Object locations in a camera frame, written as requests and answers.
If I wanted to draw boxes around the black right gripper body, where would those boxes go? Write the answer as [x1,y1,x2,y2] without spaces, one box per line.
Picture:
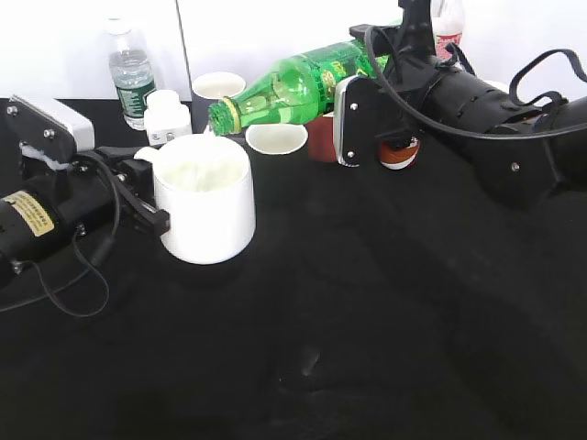
[371,57,486,146]

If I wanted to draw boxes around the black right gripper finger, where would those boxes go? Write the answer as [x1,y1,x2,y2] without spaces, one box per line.
[349,1,436,69]

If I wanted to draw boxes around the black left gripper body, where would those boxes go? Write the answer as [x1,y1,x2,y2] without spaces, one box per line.
[27,153,121,243]

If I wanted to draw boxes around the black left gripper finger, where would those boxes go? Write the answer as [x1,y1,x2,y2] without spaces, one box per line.
[116,178,171,237]
[94,147,152,189]

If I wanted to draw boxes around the white ceramic mug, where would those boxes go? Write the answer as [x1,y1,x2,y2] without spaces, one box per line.
[134,134,256,265]

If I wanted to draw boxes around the green Sprite bottle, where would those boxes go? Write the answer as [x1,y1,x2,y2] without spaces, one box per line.
[208,39,375,136]

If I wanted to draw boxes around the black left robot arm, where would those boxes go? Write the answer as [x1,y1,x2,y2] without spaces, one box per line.
[1,147,171,285]

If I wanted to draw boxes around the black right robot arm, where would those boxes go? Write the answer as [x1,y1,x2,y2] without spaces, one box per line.
[333,1,586,209]

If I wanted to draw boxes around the cola bottle red label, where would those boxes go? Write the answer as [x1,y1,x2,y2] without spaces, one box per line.
[430,0,465,60]

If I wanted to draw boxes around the red ceramic cup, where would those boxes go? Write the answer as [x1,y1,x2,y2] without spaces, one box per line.
[305,113,337,163]

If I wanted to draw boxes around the Nescafe coffee bottle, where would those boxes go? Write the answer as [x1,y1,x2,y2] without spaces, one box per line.
[379,137,420,171]

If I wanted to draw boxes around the clear water bottle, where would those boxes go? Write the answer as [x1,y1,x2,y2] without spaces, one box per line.
[106,17,156,131]

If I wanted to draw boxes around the grey ceramic mug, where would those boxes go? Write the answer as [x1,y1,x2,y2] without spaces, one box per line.
[192,71,247,100]

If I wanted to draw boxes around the black ceramic mug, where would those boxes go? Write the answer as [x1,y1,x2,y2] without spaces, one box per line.
[245,124,308,156]

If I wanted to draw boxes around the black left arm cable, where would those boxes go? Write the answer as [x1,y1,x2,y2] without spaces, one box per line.
[0,153,122,318]

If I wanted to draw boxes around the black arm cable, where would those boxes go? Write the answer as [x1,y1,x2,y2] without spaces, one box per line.
[0,153,122,318]
[364,25,587,140]

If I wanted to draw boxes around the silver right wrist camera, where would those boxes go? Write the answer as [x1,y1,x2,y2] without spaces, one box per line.
[333,75,393,168]

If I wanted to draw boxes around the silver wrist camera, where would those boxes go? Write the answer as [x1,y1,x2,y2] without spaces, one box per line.
[5,94,95,171]
[333,75,393,168]

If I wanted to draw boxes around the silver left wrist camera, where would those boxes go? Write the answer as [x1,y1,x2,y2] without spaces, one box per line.
[5,94,95,171]

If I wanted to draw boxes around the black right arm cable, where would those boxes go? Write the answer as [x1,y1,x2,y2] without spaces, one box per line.
[364,25,587,140]

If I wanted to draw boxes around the grey vertical wall cable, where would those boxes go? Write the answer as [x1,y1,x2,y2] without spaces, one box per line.
[175,0,194,103]

